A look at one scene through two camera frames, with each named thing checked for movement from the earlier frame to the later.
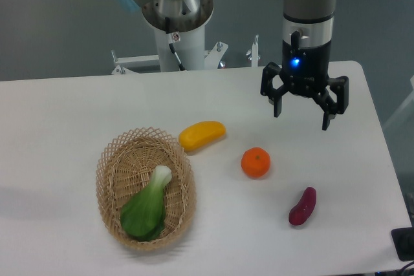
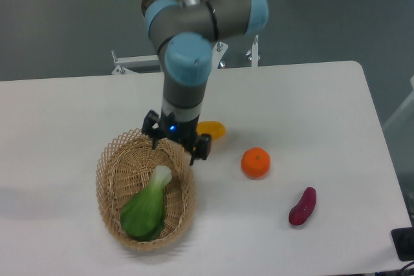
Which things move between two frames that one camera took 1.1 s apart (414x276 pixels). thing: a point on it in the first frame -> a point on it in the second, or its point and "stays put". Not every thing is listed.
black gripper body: x=306 y=70 -> x=184 y=132
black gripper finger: x=326 y=101 -> x=200 y=148
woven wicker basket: x=125 y=167 stays put
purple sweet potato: x=301 y=211 stays put
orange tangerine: x=255 y=162 stays put
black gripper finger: x=274 y=95 -> x=151 y=127
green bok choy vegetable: x=142 y=218 stays put
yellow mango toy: x=201 y=134 stays put
